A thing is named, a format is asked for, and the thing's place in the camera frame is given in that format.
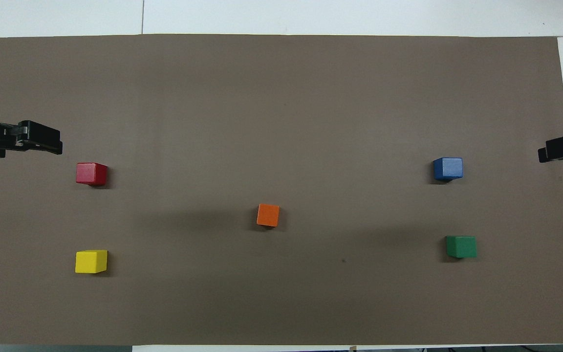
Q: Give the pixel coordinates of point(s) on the green wooden block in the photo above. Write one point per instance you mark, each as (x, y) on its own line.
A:
(461, 246)

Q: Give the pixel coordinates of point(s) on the orange wooden block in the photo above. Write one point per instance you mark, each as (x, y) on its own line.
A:
(268, 215)

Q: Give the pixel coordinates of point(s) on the red wooden block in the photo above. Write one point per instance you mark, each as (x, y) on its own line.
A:
(91, 174)

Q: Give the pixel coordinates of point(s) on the yellow wooden block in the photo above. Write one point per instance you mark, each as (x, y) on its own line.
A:
(91, 261)

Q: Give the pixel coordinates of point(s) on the brown table mat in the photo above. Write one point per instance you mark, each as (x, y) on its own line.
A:
(281, 122)

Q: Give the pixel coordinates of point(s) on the blue wooden block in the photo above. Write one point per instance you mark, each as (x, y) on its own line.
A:
(448, 168)

